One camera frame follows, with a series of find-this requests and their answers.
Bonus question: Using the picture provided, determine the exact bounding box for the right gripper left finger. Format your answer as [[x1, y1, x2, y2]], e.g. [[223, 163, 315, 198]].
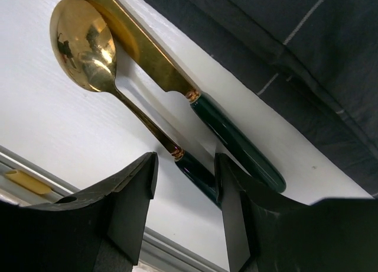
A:
[[1, 152, 158, 271]]

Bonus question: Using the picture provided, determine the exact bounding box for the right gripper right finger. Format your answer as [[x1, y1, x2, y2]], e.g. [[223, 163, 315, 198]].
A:
[[214, 154, 377, 271]]

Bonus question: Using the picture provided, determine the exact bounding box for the dark plaid cloth placemat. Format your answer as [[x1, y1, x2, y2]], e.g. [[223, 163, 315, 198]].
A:
[[144, 0, 377, 197]]

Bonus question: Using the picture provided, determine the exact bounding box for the gold spoon green handle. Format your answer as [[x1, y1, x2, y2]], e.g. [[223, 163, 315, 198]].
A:
[[50, 0, 220, 206]]

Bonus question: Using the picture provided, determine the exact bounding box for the gold knife green handle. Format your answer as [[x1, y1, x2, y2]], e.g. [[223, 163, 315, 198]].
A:
[[86, 0, 286, 193]]

